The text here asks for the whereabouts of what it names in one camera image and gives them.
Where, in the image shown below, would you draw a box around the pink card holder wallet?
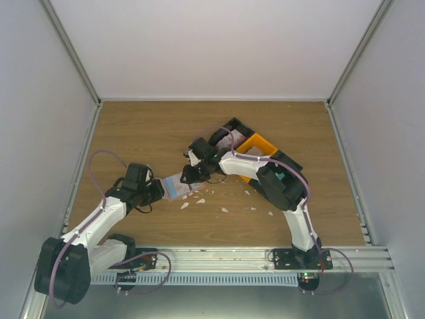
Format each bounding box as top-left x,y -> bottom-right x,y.
161,173 -> 205,201

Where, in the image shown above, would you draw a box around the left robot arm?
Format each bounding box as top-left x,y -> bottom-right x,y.
34,163 -> 165,304

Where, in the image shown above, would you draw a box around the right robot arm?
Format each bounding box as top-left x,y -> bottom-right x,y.
180,138 -> 321,269

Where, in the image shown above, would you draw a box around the red white card stack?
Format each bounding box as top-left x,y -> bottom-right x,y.
215,130 -> 246,150

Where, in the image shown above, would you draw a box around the black bin red cards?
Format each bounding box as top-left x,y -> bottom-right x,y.
208,117 -> 255,150

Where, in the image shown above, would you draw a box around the black bin teal cards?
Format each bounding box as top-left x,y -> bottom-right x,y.
249,150 -> 308,201

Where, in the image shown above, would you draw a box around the teal card stack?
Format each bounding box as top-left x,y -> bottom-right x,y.
275,173 -> 285,182

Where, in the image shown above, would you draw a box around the white debris pile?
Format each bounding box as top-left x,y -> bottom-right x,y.
180,194 -> 206,210

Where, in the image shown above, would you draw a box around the yellow bin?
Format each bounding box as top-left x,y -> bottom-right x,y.
234,132 -> 278,183

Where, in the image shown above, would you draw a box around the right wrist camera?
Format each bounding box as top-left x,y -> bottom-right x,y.
183,150 -> 200,166

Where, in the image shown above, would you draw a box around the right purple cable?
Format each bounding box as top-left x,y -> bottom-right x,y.
192,124 -> 355,295

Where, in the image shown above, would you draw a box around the purple cable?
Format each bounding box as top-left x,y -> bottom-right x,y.
48,150 -> 172,309
192,124 -> 355,295

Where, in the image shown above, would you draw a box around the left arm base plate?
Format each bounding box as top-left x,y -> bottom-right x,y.
109,247 -> 157,272

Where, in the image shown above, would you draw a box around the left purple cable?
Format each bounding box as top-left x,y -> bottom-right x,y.
48,150 -> 172,309

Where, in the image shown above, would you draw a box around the grey cable duct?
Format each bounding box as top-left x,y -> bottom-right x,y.
89,272 -> 299,286

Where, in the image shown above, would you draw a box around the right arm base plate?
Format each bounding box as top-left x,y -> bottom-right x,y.
271,247 -> 333,270

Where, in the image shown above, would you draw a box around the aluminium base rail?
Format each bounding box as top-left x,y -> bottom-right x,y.
35,245 -> 396,274

